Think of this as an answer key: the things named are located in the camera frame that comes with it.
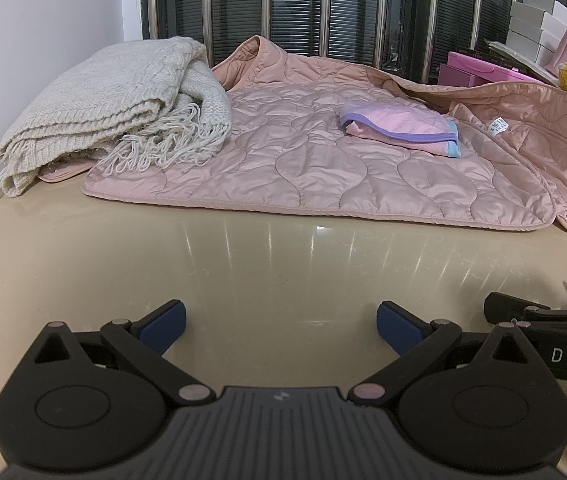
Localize metal window bars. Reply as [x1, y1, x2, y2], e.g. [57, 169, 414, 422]
[140, 0, 567, 85]

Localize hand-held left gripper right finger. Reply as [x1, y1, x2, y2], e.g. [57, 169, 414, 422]
[347, 301, 535, 407]

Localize pink quilted jacket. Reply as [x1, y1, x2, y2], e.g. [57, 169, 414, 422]
[38, 35, 567, 237]

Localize pink garment with purple trim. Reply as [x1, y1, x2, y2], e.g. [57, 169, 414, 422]
[339, 100, 463, 159]

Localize stack of white boxes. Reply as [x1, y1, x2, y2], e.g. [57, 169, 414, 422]
[506, 0, 567, 68]

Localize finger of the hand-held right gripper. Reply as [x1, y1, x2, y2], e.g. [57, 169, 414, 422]
[483, 291, 567, 330]

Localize pink flat box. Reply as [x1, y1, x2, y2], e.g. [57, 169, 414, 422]
[437, 51, 560, 89]

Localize flat plastic-wrapped packet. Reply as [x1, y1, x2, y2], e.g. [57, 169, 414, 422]
[487, 39, 567, 82]

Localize cream knitted fringed blanket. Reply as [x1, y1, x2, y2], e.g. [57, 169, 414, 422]
[0, 36, 234, 203]

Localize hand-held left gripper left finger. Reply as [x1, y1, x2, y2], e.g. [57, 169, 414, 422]
[33, 300, 215, 407]

